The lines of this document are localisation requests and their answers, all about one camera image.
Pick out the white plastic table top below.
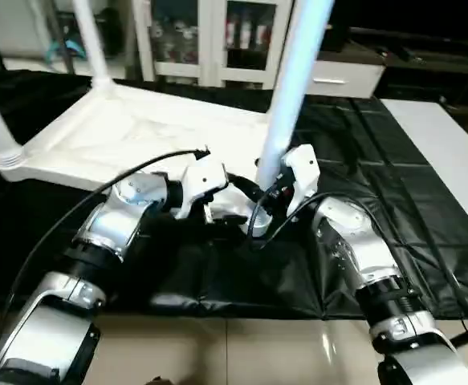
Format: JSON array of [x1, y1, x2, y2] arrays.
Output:
[[0, 79, 271, 235]]

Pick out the black plastic mat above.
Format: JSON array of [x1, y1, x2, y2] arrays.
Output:
[[0, 68, 468, 322]]

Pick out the white drawer unit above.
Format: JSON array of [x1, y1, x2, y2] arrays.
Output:
[[307, 58, 387, 99]]

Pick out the white glass door cabinet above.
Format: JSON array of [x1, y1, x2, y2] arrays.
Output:
[[133, 0, 295, 89]]

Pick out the white side table black legs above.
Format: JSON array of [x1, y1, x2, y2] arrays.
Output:
[[378, 98, 468, 350]]

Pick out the teal floor stand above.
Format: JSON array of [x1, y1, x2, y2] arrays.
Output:
[[45, 38, 86, 65]]

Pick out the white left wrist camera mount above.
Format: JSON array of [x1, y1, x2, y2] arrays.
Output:
[[173, 154, 230, 221]]

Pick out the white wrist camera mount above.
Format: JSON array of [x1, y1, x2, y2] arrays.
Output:
[[173, 154, 230, 221], [278, 144, 321, 217]]

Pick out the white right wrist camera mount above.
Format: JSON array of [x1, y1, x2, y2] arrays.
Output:
[[278, 144, 321, 217]]

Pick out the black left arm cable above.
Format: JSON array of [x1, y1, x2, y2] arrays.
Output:
[[0, 147, 212, 354]]

